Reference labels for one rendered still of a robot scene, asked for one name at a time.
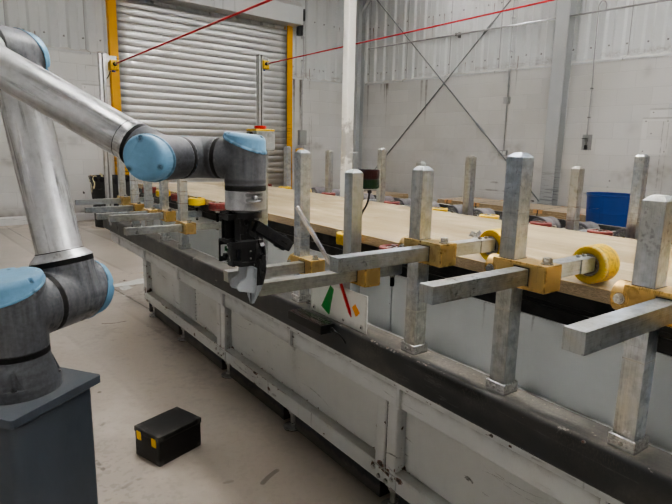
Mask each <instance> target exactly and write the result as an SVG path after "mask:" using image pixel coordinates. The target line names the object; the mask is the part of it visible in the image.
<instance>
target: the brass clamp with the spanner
mask: <svg viewBox="0 0 672 504"><path fill-rule="evenodd" d="M350 283H353V284H356V285H359V286H362V287H364V288H366V287H372V286H378V285H380V268H373V269H366V270H359V271H357V281H354V282H350Z"/></svg>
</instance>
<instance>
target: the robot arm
mask: <svg viewBox="0 0 672 504"><path fill-rule="evenodd" d="M48 67H50V56H49V52H48V50H47V47H46V46H45V44H44V43H43V41H42V40H41V39H40V38H39V37H37V36H36V35H35V34H33V33H30V32H27V31H25V30H23V29H20V28H16V27H8V26H4V25H0V114H1V118H2V122H3V126H4V130H5V134H6V138H7V142H8V146H9V150H10V154H11V158H12V162H13V166H14V170H15V174H16V178H17V182H18V186H19V190H20V194H21V198H22V202H23V206H24V210H25V214H26V218H27V223H28V227H29V231H30V235H31V239H32V243H33V247H34V251H35V256H34V257H33V259H32V260H31V262H30V263H29V267H19V268H15V267H11V268H4V269H0V406H1V405H11V404H18V403H22V402H27V401H31V400H34V399H37V398H40V397H42V396H45V395H47V394H49V393H51V392H53V391H54V390H56V389H57V388H58V387H59V386H60V385H61V384H62V382H63V376H62V370H61V368H60V366H59V364H58V363H57V361H56V359H55V357H54V355H53V354H52V352H51V345H50V333H52V332H54V331H57V330H59V329H62V328H64V327H67V326H70V325H72V324H75V323H77V322H80V321H83V320H85V319H89V318H92V317H94V316H95V315H96V314H98V313H100V312H102V311H103V310H105V309H106V308H107V307H108V306H109V304H110V303H111V301H112V298H113V295H114V286H113V282H114V281H113V277H112V275H111V273H110V271H109V269H108V268H107V267H106V266H105V265H104V264H103V263H100V262H99V261H97V260H94V256H93V252H92V251H91V250H89V249H87V248H85V247H84V246H83V245H82V241H81V236H80V232H79V228H78V224H77V219H76V215H75V211H74V207H73V203H72V198H71V194H70V190H69V186H68V182H67V177H66V173H65V169H64V165H63V161H62V156H61V152H60V148H59V144H58V139H57V135H56V131H55V127H54V123H53V120H54V121H55V122H57V123H59V124H60V125H62V126H64V127H66V128H67V129H69V130H71V131H72V132H74V133H76V134H78V135H79V136H81V137H83V138H84V139H86V140H88V141H89V142H91V143H93V144H95V145H96V146H98V147H100V148H101V149H103V150H105V151H107V152H108V153H110V154H112V155H113V156H115V157H117V158H119V159H120V160H121V161H122V162H123V163H124V164H125V166H126V168H127V170H128V171H129V172H130V173H131V174H132V175H133V176H134V177H135V178H137V179H139V180H142V181H148V182H160V181H163V180H174V179H188V178H219V179H224V183H225V209H226V210H230V212H227V213H221V228H222V238H219V261H226V260H227V262H228V265H229V266H232V267H235V266H238V274H237V275H236V276H235V277H233V278H232V279H231V280H230V286H231V287H232V288H235V289H237V290H238V291H240V292H247V295H248V298H249V301H250V303H251V304H253V303H255V301H256V299H257V297H258V295H259V293H260V291H261V289H262V285H263V284H264V279H265V275H266V249H265V244H264V242H263V238H264V239H266V240H268V241H269V242H271V243H273V246H275V247H276V248H277V249H280V250H283V251H284V250H286V251H290V249H291V247H292V245H293V243H294V242H292V241H291V240H290V238H289V237H287V236H286V235H283V234H281V233H278V232H276V231H275V230H273V229H272V228H270V227H268V226H267V225H265V224H264V223H262V222H260V221H258V220H256V218H261V217H262V210H265V209H266V154H267V151H266V140H265V138H264V137H263V136H261V135H256V134H247V133H238V132H224V134H223V137H191V136H169V135H164V134H162V133H160V132H158V131H157V130H155V129H153V128H151V127H149V126H148V125H146V124H144V123H140V122H138V121H136V120H134V119H133V118H131V117H129V116H127V115H126V114H124V113H122V112H120V111H118V110H117V109H115V108H113V107H111V106H110V105H108V104H106V103H104V102H102V101H101V100H99V99H97V98H95V97H94V96H92V95H90V94H88V93H86V92H85V91H83V90H81V89H79V88H78V87H76V86H74V85H72V84H70V83H69V82H67V81H65V80H63V79H62V78H60V77H58V76H56V75H54V74H53V73H51V72H49V69H48ZM223 244H227V246H225V251H227V253H223V256H221V245H223ZM254 264H255V266H254Z"/></svg>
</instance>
